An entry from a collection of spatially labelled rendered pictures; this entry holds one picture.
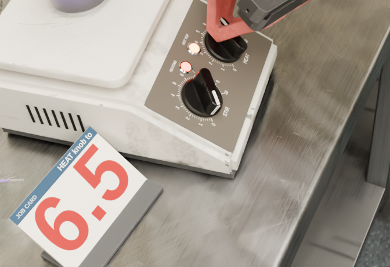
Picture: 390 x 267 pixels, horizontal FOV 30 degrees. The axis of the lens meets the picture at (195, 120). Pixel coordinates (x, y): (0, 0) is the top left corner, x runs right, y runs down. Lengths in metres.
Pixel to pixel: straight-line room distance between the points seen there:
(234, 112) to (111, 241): 0.13
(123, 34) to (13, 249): 0.17
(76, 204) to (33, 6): 0.16
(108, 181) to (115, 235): 0.04
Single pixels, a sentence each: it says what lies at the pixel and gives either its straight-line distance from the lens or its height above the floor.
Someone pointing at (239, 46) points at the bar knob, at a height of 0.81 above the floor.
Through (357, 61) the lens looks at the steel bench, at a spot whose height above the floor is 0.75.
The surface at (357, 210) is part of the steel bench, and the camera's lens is 1.33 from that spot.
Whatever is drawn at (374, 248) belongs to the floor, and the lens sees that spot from 1.39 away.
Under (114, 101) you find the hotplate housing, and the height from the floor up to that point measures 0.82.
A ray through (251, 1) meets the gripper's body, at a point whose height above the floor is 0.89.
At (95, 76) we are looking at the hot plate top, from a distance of 0.51.
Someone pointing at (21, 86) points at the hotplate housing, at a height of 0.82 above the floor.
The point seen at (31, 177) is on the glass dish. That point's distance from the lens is 0.57.
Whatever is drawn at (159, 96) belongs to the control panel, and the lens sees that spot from 0.52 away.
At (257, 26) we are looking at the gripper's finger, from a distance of 0.48.
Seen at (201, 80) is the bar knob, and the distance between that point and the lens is 0.52.
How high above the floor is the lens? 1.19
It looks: 50 degrees down
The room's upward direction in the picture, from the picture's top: 9 degrees counter-clockwise
